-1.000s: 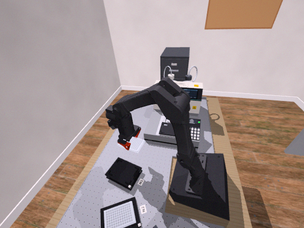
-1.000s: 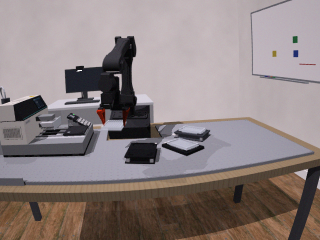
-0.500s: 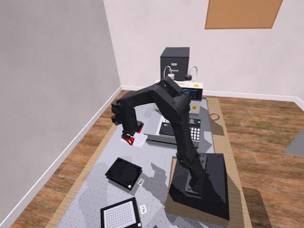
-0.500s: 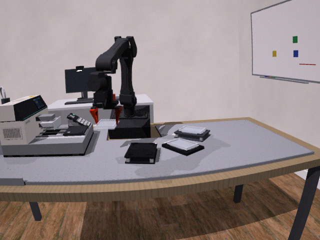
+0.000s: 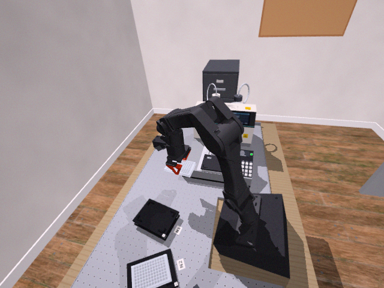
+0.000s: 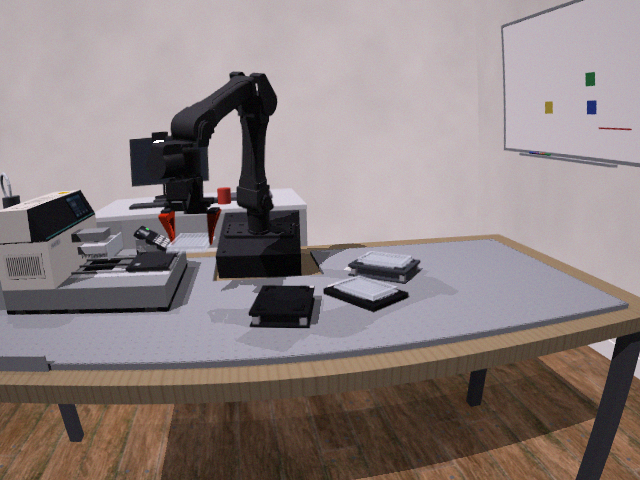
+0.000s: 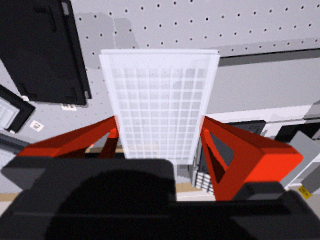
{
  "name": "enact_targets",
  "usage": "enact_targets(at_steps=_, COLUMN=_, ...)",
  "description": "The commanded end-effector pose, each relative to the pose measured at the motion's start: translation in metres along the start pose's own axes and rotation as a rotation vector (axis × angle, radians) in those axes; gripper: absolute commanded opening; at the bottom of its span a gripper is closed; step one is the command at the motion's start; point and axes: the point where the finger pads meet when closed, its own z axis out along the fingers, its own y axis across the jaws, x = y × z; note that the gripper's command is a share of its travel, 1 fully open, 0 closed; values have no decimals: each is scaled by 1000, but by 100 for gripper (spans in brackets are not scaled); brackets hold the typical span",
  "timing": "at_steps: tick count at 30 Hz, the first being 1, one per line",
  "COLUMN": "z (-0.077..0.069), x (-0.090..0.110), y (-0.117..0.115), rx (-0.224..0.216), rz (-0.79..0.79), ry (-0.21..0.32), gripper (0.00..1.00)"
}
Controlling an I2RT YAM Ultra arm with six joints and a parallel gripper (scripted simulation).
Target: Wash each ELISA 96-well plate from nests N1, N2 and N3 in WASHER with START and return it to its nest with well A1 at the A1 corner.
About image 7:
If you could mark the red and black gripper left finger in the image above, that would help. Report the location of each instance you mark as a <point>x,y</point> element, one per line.
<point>73,144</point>

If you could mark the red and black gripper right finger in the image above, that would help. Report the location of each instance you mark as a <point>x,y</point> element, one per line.
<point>256,158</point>

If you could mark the white well plate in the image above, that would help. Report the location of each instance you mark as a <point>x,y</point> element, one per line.
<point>7,113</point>
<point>5,157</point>
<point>163,118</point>

